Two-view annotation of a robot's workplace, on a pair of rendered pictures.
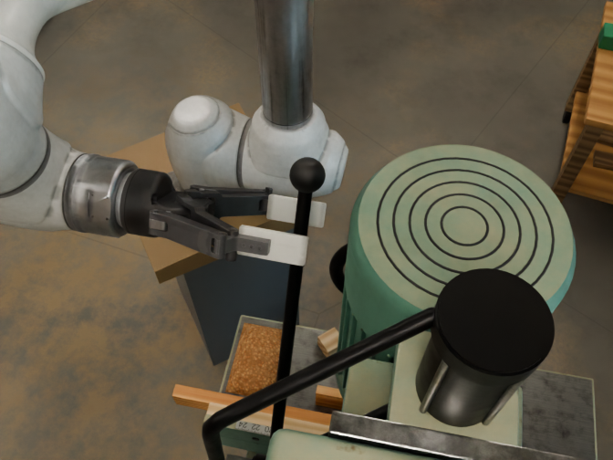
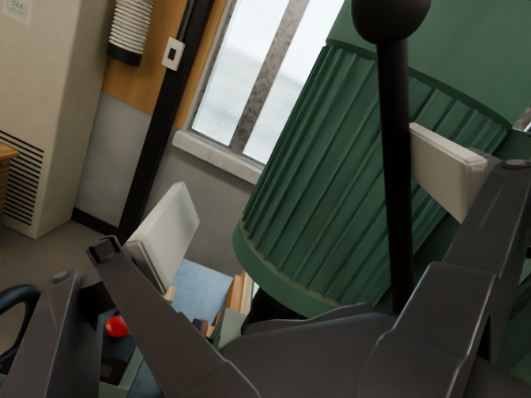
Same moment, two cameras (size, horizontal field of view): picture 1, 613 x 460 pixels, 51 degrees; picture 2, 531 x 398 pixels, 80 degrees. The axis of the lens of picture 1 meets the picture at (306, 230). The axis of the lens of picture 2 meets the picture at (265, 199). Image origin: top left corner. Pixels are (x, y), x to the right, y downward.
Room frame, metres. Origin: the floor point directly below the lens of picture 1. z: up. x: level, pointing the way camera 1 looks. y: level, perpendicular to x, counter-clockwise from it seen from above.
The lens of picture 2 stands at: (0.45, 0.16, 1.38)
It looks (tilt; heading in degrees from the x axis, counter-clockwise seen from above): 22 degrees down; 250
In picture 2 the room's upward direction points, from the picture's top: 27 degrees clockwise
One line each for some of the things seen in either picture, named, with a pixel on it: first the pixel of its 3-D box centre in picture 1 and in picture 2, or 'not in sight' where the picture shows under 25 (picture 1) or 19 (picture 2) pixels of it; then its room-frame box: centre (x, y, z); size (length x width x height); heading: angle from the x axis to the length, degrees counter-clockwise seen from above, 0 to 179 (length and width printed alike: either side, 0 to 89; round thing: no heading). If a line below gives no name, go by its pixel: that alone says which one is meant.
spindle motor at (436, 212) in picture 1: (431, 313); (371, 148); (0.27, -0.12, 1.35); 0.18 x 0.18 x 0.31
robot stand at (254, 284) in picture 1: (230, 262); not in sight; (0.94, 0.22, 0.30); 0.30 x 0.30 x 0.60; 26
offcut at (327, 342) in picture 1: (331, 343); not in sight; (0.43, -0.04, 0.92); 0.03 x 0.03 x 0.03; 32
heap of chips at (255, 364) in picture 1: (259, 357); not in sight; (0.40, 0.08, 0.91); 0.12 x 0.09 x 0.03; 169
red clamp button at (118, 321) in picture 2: not in sight; (118, 326); (0.44, -0.15, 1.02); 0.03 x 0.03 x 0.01
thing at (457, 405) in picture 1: (461, 384); not in sight; (0.13, -0.09, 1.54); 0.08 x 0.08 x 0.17; 79
